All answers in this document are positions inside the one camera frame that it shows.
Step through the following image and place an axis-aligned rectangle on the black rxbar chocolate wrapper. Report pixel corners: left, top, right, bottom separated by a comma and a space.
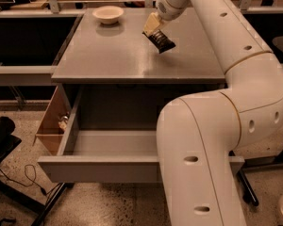
148, 30, 175, 54

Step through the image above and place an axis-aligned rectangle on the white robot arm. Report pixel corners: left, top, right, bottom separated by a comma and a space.
144, 0, 283, 226

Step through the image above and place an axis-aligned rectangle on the grey counter cabinet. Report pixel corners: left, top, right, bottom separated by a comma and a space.
52, 8, 226, 123

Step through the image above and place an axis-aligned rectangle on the grey open top drawer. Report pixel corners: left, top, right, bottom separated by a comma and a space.
39, 91, 241, 185

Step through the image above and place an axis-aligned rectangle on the white ceramic bowl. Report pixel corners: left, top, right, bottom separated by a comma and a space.
92, 6, 124, 24

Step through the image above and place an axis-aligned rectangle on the black stand leg left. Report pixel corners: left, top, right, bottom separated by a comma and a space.
31, 183, 74, 226

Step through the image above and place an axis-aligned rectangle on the black stand leg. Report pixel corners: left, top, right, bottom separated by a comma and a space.
237, 159, 259, 207
31, 183, 74, 226

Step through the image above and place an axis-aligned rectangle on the black chair left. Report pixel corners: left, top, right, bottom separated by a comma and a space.
0, 117, 22, 163

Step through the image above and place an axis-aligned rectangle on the black stand leg right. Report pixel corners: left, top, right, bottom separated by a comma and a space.
237, 159, 259, 207

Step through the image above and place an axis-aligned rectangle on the black floor cable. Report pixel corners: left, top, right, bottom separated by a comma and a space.
0, 163, 62, 197

